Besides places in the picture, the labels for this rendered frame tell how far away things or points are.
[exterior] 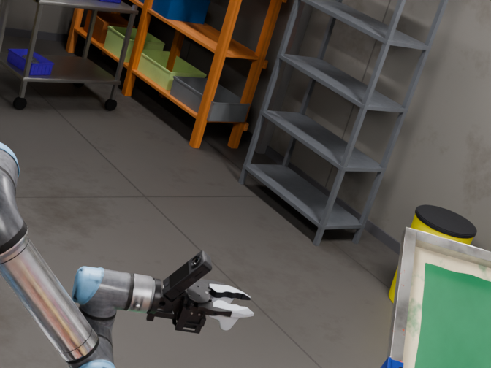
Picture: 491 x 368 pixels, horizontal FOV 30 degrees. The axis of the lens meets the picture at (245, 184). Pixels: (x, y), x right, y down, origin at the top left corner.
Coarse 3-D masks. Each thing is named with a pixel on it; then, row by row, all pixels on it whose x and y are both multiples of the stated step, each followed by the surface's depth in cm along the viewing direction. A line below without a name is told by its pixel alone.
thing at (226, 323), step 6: (216, 306) 183; (222, 306) 184; (228, 306) 184; (234, 306) 185; (234, 312) 184; (240, 312) 184; (246, 312) 185; (252, 312) 186; (216, 318) 185; (222, 318) 185; (228, 318) 185; (234, 318) 185; (222, 324) 186; (228, 324) 186
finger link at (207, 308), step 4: (196, 304) 184; (200, 304) 182; (204, 304) 182; (208, 304) 183; (212, 304) 183; (200, 308) 182; (204, 308) 182; (208, 308) 182; (212, 308) 182; (216, 308) 182; (220, 308) 183; (204, 312) 182; (208, 312) 182; (212, 312) 182; (216, 312) 182; (220, 312) 182; (224, 312) 183; (228, 312) 183; (228, 316) 184
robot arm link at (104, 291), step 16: (80, 272) 178; (96, 272) 178; (112, 272) 180; (80, 288) 176; (96, 288) 177; (112, 288) 178; (128, 288) 179; (80, 304) 181; (96, 304) 178; (112, 304) 179; (128, 304) 180
